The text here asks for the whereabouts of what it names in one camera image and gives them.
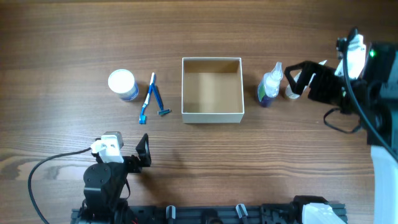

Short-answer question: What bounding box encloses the white squeeze tube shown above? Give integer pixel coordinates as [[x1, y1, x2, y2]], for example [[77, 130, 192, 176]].
[[284, 60, 327, 100]]

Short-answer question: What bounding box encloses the blue disposable razor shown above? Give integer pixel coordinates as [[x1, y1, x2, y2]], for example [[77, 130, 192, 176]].
[[152, 84, 171, 116]]

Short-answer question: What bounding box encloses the blue white toothbrush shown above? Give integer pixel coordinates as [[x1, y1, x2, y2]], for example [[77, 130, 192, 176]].
[[139, 72, 156, 124]]

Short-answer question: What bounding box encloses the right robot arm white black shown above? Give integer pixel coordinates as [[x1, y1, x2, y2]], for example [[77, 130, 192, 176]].
[[284, 42, 397, 223]]

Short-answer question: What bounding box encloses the white lidded blue jar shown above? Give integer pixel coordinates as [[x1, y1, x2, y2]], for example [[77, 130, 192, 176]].
[[108, 69, 139, 101]]

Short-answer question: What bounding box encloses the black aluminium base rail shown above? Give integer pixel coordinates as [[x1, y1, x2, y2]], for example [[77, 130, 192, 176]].
[[70, 203, 348, 224]]

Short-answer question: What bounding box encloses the open beige cardboard box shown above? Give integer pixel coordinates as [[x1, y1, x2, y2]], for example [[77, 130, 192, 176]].
[[181, 57, 245, 123]]

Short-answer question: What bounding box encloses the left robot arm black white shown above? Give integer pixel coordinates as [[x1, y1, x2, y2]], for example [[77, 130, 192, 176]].
[[74, 131, 152, 223]]

